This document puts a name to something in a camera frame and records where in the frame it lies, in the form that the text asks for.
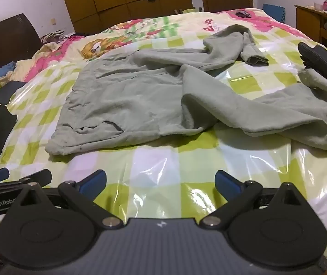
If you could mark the small dark object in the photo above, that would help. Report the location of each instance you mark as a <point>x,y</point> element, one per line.
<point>243,13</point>

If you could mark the striped cloth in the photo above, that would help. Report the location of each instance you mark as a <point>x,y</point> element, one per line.
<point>56,36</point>

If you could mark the dark wooden headboard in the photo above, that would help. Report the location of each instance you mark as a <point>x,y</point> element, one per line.
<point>5,43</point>

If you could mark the dark blue flat item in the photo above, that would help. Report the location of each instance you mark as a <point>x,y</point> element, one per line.
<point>7,93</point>

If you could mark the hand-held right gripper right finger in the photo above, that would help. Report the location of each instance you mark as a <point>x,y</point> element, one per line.
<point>227,183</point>

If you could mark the blue foam mat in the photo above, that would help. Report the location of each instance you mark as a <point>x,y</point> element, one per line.
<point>274,13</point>

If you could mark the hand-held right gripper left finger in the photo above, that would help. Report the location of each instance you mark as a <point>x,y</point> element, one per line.
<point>94,182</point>

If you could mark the wooden wardrobe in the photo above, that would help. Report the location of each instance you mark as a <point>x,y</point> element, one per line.
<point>123,0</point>

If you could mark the grey pants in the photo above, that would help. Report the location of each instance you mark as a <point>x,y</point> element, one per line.
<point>140,91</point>

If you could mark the wooden desk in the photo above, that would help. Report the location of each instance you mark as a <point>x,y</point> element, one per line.
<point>308,23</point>

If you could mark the checked cartoon printed blanket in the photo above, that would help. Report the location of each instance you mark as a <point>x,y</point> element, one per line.
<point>163,174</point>

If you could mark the folded black pants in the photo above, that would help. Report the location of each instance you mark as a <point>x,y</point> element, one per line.
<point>324,60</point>

